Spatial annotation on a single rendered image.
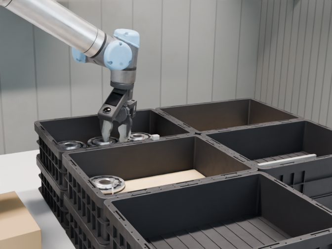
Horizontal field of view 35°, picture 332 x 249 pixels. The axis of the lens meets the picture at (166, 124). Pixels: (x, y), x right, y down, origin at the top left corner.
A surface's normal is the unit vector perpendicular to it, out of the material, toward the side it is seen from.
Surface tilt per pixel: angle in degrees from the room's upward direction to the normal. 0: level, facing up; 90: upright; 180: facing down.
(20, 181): 0
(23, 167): 0
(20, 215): 4
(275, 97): 90
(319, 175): 90
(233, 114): 90
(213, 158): 90
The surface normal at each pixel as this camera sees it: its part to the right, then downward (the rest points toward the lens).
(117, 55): 0.50, 0.22
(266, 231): 0.02, -0.96
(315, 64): -0.88, 0.12
